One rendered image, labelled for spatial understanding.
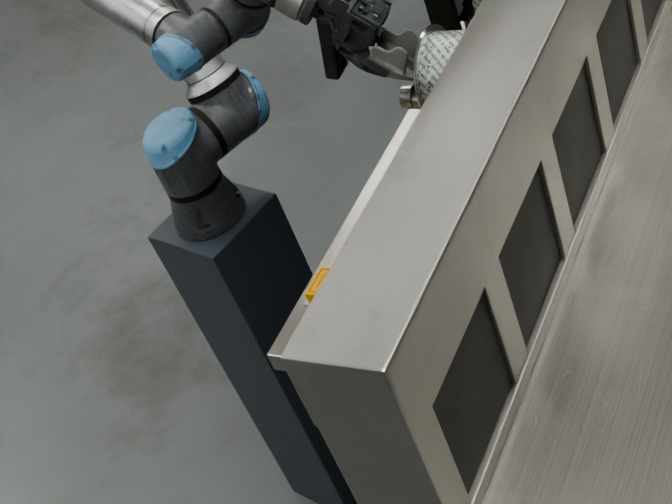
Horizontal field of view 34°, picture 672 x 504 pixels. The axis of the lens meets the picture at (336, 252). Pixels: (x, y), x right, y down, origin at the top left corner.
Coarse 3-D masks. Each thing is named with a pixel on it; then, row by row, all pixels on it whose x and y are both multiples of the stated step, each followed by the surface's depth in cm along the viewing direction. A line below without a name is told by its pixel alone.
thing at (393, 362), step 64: (512, 0) 98; (576, 0) 98; (640, 0) 117; (448, 64) 94; (512, 64) 91; (576, 64) 99; (640, 64) 119; (448, 128) 87; (512, 128) 87; (576, 128) 102; (384, 192) 84; (448, 192) 81; (512, 192) 88; (576, 192) 104; (384, 256) 78; (448, 256) 78; (512, 256) 90; (320, 320) 76; (384, 320) 74; (448, 320) 78; (512, 320) 90; (320, 384) 74; (384, 384) 71; (448, 384) 80; (512, 384) 92; (384, 448) 78; (448, 448) 80
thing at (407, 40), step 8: (384, 32) 172; (392, 32) 172; (408, 32) 171; (384, 40) 173; (392, 40) 173; (400, 40) 172; (408, 40) 172; (416, 40) 171; (384, 48) 173; (392, 48) 173; (408, 48) 173; (408, 56) 173; (408, 64) 174
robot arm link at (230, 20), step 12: (216, 0) 176; (228, 0) 176; (216, 12) 174; (228, 12) 175; (240, 12) 176; (252, 12) 176; (264, 12) 177; (228, 24) 175; (240, 24) 176; (252, 24) 178; (264, 24) 182; (240, 36) 178; (252, 36) 184
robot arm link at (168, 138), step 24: (168, 120) 209; (192, 120) 207; (144, 144) 208; (168, 144) 204; (192, 144) 206; (216, 144) 210; (168, 168) 207; (192, 168) 208; (216, 168) 213; (168, 192) 213; (192, 192) 211
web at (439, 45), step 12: (480, 0) 178; (432, 36) 165; (444, 36) 164; (456, 36) 163; (432, 48) 163; (444, 48) 162; (420, 60) 164; (432, 60) 163; (444, 60) 162; (420, 72) 164; (432, 72) 163; (420, 84) 164; (432, 84) 163
